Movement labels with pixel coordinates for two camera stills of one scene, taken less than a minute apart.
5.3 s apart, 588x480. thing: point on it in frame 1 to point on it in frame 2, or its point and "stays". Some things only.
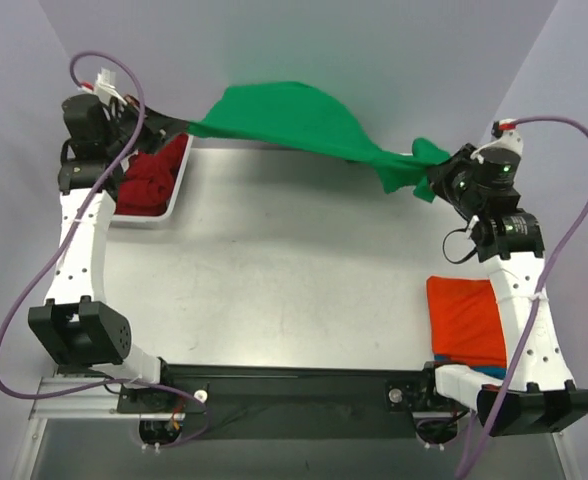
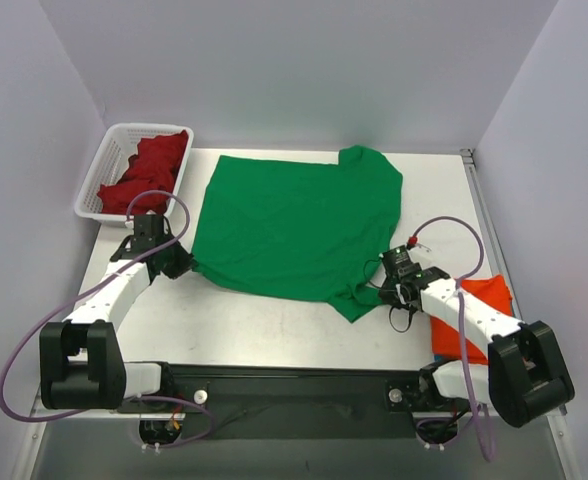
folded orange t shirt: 466,320 stays
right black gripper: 444,176 to 389,288
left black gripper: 150,123 to 177,260
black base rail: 291,401 stays
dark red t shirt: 150,178 stays
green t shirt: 295,115 to 305,230
